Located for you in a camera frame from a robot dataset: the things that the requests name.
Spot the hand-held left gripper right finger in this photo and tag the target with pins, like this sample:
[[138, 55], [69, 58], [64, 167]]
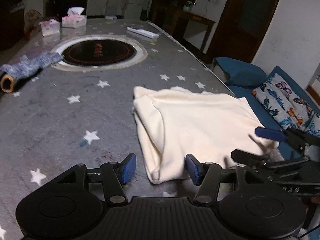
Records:
[[192, 170]]

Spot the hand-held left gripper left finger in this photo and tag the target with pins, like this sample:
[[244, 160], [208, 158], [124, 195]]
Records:
[[128, 168]]

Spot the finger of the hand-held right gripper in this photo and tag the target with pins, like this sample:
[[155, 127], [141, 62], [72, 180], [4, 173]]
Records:
[[250, 158], [268, 133]]

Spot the cream sweatshirt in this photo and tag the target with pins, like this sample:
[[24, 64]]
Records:
[[200, 125]]

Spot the butterfly print pillow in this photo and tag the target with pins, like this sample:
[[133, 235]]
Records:
[[314, 126], [282, 100]]

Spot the blue sofa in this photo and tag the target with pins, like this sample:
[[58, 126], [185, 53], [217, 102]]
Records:
[[243, 91]]

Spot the blue cushion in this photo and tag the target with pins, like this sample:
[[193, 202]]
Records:
[[240, 71]]

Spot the brown door with glass panel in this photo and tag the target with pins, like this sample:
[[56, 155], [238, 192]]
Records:
[[245, 17]]

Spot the round built-in induction cooker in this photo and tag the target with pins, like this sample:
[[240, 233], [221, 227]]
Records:
[[98, 52]]

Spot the wooden side table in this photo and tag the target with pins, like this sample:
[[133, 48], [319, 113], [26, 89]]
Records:
[[192, 22]]

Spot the white remote control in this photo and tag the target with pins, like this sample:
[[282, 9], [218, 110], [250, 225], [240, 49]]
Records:
[[142, 32]]

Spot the grey knit work glove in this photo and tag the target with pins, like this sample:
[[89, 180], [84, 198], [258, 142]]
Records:
[[27, 66]]

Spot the small pale tissue packet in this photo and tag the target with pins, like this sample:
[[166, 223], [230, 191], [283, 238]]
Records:
[[111, 17]]

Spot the colourful dotted play tent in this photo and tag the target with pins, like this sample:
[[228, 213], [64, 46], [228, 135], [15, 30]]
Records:
[[32, 22]]

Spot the dark shelf cabinet with clutter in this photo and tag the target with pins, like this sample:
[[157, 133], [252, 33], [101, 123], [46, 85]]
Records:
[[11, 12]]

